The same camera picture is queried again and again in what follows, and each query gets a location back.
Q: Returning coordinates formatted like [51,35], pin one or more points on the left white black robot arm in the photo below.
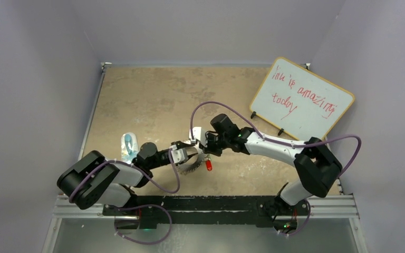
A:
[94,179]

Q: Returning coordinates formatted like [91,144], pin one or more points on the whiteboard with red writing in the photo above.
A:
[299,102]

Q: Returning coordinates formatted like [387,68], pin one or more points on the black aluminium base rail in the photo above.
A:
[261,211]

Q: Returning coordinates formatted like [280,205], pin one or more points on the silver disc with keyrings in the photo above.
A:
[195,161]

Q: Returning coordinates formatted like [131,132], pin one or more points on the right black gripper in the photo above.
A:
[207,147]

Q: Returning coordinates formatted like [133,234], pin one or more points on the keys with red green tags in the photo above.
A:
[208,164]

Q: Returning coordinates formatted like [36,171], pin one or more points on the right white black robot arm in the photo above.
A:
[316,166]

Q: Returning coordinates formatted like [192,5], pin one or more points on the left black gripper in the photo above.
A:
[180,145]

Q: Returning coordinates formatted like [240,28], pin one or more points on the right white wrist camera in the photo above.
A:
[195,135]

